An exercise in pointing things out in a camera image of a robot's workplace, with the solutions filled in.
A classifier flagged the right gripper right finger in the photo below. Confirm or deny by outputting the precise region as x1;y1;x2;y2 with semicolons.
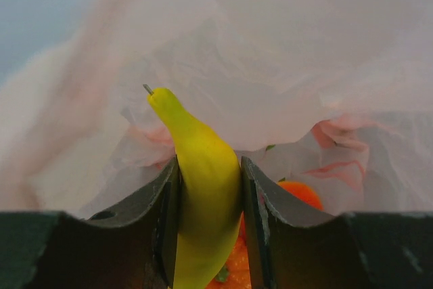
241;157;432;288

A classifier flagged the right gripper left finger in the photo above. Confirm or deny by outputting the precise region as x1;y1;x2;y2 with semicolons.
1;158;180;288

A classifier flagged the single yellow banana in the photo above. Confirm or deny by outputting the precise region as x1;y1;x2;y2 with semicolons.
143;85;242;288

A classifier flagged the orange tangerine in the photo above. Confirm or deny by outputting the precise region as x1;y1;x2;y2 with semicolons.
206;179;323;289

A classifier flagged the pink plastic bag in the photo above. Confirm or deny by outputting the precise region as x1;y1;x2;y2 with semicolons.
1;0;432;217

